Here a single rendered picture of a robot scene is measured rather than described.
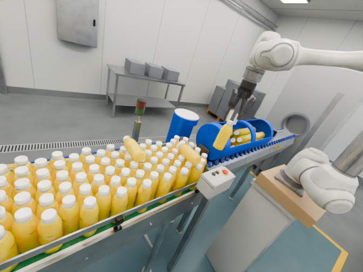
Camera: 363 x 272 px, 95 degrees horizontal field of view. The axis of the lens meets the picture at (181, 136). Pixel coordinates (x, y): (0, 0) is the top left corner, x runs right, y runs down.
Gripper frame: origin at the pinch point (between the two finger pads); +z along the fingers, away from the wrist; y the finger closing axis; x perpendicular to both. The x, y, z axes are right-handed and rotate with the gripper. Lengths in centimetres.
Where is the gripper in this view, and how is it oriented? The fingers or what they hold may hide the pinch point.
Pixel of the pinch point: (233, 117)
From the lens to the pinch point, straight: 96.9
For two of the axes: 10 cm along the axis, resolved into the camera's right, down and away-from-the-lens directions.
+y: -6.0, -5.2, 6.0
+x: -7.5, 1.0, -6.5
